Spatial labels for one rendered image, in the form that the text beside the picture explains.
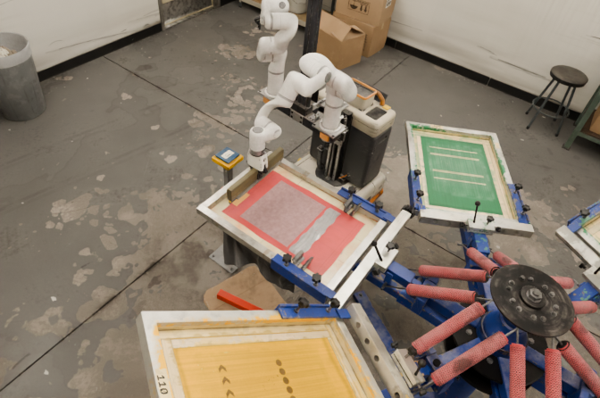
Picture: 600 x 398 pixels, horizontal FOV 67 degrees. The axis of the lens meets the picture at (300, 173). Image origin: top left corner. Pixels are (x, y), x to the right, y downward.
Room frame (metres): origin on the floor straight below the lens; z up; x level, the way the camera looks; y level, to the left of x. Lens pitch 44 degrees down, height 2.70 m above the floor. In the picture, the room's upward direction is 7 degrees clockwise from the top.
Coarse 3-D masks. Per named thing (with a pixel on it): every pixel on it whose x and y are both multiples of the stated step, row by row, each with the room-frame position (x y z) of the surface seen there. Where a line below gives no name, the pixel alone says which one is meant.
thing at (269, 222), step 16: (240, 208) 1.52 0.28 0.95; (256, 208) 1.54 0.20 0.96; (272, 208) 1.55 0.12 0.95; (256, 224) 1.43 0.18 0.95; (272, 224) 1.44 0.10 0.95; (288, 224) 1.46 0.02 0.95; (272, 240) 1.35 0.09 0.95; (288, 240) 1.36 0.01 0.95; (320, 240) 1.38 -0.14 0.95; (304, 256) 1.27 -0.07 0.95; (320, 256) 1.28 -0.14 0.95; (336, 256) 1.30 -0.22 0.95; (320, 272) 1.20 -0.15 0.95
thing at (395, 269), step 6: (390, 264) 1.22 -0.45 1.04; (396, 264) 1.23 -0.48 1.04; (390, 270) 1.19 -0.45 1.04; (396, 270) 1.20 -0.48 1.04; (402, 270) 1.20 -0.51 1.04; (408, 270) 1.20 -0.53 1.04; (396, 276) 1.17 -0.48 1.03; (402, 276) 1.17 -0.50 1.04; (408, 276) 1.17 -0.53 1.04; (414, 276) 1.18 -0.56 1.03; (402, 282) 1.16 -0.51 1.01; (408, 282) 1.15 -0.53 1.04
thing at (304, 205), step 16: (272, 176) 1.79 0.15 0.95; (256, 192) 1.65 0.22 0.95; (272, 192) 1.66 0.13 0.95; (288, 192) 1.68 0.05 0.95; (304, 192) 1.69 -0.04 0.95; (288, 208) 1.56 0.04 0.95; (304, 208) 1.58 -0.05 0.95; (320, 208) 1.59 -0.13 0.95; (336, 208) 1.60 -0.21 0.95; (304, 224) 1.47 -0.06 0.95; (336, 224) 1.49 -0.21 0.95; (352, 224) 1.51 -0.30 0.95; (336, 240) 1.39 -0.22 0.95; (352, 240) 1.40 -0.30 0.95
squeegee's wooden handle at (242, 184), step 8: (280, 152) 1.78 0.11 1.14; (272, 160) 1.73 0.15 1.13; (280, 160) 1.79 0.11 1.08; (248, 176) 1.57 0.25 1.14; (256, 176) 1.62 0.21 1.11; (240, 184) 1.52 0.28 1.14; (248, 184) 1.56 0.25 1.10; (232, 192) 1.47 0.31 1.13; (240, 192) 1.51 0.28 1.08; (232, 200) 1.46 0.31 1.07
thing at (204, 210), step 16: (240, 176) 1.72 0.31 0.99; (304, 176) 1.78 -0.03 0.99; (224, 192) 1.59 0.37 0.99; (336, 192) 1.69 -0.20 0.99; (208, 208) 1.48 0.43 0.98; (224, 224) 1.38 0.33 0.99; (384, 224) 1.50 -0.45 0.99; (240, 240) 1.31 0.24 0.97; (368, 240) 1.39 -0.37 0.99; (272, 256) 1.23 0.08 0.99; (352, 256) 1.28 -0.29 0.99; (336, 288) 1.12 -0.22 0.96
